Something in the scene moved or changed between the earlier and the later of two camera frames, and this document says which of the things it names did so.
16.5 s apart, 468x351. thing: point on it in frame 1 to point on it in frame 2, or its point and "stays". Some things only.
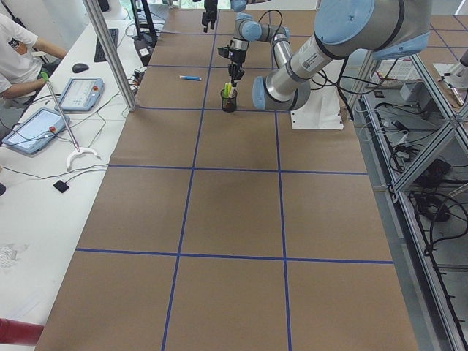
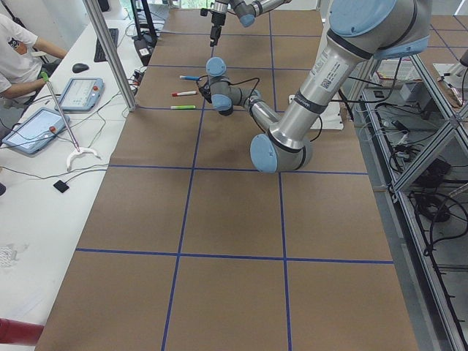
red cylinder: x=17 y=332 stays
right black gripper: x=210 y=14 to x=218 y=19
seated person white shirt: x=20 y=61 stays
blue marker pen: x=190 y=77 stays
